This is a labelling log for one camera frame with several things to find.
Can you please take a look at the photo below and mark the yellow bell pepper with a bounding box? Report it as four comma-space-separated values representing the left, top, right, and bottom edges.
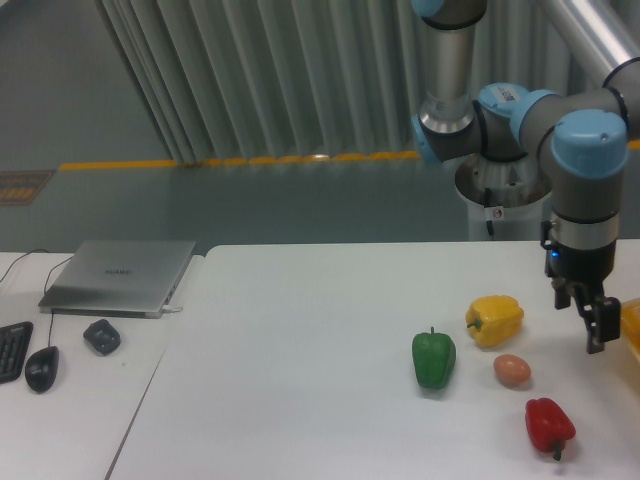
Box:
465, 295, 524, 349

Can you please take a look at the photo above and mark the red bell pepper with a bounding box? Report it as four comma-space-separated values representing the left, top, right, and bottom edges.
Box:
525, 397, 576, 461

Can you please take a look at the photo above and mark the black keyboard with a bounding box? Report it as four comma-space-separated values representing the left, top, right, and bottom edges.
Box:
0, 321, 33, 384

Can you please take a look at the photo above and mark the grey pleated curtain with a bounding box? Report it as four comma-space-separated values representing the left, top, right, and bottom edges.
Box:
93, 0, 609, 165

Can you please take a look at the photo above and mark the black computer mouse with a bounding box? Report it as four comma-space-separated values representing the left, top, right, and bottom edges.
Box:
24, 346, 59, 394

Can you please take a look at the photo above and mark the black mouse cable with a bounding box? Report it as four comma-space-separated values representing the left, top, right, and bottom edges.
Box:
43, 256, 76, 348

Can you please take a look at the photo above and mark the black cable on table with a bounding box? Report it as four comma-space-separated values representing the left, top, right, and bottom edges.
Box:
0, 247, 76, 284

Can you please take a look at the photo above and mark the green bell pepper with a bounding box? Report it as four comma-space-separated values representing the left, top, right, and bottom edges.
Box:
411, 327, 457, 390

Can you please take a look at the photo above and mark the small black gadget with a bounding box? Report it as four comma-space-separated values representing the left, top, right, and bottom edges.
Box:
83, 319, 121, 356

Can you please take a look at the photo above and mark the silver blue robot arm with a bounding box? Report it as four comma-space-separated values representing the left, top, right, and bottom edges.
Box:
412, 1, 639, 354

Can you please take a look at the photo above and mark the silver closed laptop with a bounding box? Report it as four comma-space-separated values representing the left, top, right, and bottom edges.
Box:
39, 240, 196, 318

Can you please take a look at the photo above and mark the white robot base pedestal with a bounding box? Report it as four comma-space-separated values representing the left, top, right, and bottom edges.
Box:
455, 155, 551, 241

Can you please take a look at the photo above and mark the yellow plastic basket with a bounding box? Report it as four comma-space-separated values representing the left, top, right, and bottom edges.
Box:
621, 298, 640, 361

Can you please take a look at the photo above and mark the brown egg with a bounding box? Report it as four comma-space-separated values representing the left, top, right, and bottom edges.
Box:
493, 354, 531, 386

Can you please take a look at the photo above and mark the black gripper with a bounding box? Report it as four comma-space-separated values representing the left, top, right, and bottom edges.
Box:
540, 219, 621, 354

